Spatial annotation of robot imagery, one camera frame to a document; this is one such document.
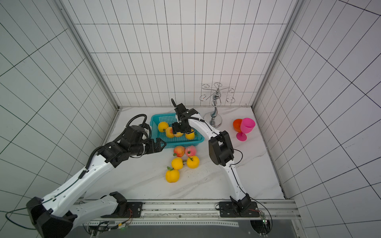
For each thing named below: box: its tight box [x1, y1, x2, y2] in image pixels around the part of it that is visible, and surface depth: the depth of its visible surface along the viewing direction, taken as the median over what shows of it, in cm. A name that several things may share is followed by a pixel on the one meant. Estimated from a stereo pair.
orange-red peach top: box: [173, 145, 186, 158], surface depth 91 cm
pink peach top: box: [185, 145, 197, 157], surface depth 90 cm
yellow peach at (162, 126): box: [157, 121, 169, 133], surface depth 102 cm
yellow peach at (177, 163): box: [171, 156, 184, 171], surface depth 85 cm
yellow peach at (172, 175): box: [165, 166, 181, 183], surface depth 81 cm
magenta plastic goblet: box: [236, 117, 256, 142], surface depth 94 cm
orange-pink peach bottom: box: [165, 126, 176, 139], surface depth 98 cm
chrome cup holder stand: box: [198, 82, 236, 129], surface depth 92 cm
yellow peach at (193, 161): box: [186, 155, 200, 170], surface depth 86 cm
